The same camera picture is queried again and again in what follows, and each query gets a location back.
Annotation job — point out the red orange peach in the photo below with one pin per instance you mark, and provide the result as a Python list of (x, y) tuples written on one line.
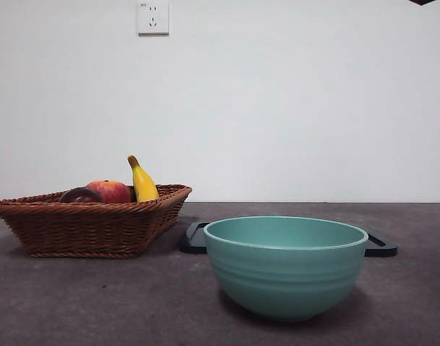
[(115, 191)]

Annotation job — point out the brown wicker basket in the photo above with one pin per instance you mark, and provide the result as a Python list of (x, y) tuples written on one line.
[(90, 230)]

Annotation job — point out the dark rectangular tray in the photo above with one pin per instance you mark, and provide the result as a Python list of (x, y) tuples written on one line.
[(192, 246)]

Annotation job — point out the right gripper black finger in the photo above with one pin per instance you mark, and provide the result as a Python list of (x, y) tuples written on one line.
[(423, 2)]

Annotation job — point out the teal ribbed bowl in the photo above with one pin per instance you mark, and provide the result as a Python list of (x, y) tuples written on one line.
[(284, 281)]

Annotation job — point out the dark purple plum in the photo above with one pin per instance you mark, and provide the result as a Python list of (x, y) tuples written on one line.
[(77, 195)]

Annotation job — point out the yellow banana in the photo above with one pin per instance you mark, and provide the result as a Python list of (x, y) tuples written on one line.
[(144, 184)]

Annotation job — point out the white wall socket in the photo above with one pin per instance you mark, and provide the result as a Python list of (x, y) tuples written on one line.
[(153, 29)]

